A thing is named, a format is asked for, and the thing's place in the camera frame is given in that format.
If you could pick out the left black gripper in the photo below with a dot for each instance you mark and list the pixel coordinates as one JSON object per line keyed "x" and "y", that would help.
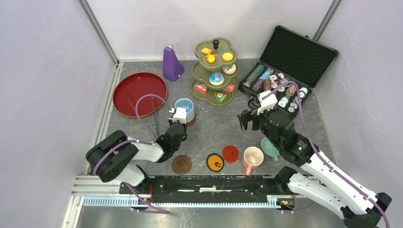
{"x": 185, "y": 132}

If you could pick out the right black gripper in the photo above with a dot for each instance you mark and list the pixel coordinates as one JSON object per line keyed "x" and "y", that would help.
{"x": 244, "y": 118}

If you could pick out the dark wooden round coaster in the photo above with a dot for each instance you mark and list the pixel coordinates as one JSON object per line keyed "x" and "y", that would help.
{"x": 181, "y": 164}

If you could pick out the metal tongs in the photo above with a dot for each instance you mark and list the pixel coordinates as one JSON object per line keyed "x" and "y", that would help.
{"x": 154, "y": 113}

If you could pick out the light wooden round coaster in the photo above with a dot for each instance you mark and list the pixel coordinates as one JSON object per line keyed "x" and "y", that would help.
{"x": 192, "y": 121}

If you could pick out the teal mug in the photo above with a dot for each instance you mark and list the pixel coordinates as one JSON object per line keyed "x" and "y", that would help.
{"x": 269, "y": 149}

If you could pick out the green cake slice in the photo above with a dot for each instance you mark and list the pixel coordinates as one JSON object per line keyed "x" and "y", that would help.
{"x": 220, "y": 97}

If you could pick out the pink roll cake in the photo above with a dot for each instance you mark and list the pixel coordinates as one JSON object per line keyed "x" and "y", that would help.
{"x": 229, "y": 88}

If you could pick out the pink cream mug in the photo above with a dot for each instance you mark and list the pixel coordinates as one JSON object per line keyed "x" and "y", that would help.
{"x": 252, "y": 158}

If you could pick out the red round coaster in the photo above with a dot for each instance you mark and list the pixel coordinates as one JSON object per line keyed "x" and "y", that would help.
{"x": 230, "y": 153}

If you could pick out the blue mug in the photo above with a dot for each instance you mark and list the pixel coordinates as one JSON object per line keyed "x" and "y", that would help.
{"x": 188, "y": 105}

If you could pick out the black yellow round coaster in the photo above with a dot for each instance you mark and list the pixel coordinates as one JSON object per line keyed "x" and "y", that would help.
{"x": 215, "y": 162}

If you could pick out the chocolate cream donut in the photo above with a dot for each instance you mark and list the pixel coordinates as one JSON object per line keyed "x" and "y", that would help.
{"x": 230, "y": 69}

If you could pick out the blue frosted donut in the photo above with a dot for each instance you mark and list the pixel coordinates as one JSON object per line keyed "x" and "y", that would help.
{"x": 216, "y": 78}

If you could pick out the pink cake slice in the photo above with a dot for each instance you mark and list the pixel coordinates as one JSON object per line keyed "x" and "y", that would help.
{"x": 202, "y": 88}

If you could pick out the orange round cookie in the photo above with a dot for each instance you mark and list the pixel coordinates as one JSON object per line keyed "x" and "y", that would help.
{"x": 227, "y": 57}

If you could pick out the small orange pastry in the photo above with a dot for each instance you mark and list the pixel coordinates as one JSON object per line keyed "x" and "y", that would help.
{"x": 210, "y": 58}

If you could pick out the orange square pastry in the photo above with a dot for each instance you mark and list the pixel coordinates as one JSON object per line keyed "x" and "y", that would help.
{"x": 206, "y": 51}

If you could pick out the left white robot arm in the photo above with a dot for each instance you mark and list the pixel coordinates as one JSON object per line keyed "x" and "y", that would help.
{"x": 111, "y": 158}

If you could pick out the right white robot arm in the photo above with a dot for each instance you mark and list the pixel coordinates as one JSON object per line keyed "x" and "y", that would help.
{"x": 356, "y": 205}

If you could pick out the green three-tier serving stand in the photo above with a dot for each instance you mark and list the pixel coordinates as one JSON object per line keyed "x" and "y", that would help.
{"x": 202, "y": 70}

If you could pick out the red round tray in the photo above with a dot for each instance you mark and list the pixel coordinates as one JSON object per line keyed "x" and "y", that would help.
{"x": 133, "y": 87}

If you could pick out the black poker chip case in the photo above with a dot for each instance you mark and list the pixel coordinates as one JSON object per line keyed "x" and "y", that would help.
{"x": 297, "y": 57}

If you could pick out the purple metronome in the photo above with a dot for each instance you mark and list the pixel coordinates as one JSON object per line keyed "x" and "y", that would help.
{"x": 172, "y": 67}

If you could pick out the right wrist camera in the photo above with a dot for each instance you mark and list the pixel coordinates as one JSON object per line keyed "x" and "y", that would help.
{"x": 264, "y": 105}

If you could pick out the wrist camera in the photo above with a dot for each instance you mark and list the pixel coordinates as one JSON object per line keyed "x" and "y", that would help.
{"x": 178, "y": 115}
{"x": 264, "y": 105}

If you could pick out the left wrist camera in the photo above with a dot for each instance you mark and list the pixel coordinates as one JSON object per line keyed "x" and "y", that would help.
{"x": 178, "y": 115}

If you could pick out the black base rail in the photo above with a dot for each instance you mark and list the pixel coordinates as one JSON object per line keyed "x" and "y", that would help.
{"x": 211, "y": 189}

